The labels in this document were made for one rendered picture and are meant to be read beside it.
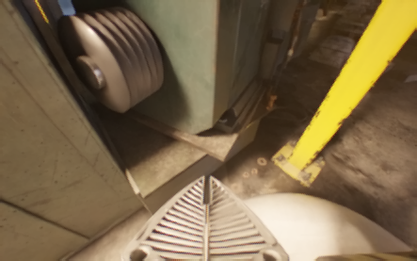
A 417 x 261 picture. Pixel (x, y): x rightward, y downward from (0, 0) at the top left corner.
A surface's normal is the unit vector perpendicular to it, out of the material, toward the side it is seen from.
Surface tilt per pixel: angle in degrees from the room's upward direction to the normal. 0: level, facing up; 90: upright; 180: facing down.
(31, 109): 90
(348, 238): 73
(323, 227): 68
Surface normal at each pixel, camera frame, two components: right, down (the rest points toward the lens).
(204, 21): -0.49, 0.61
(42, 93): 0.66, 0.54
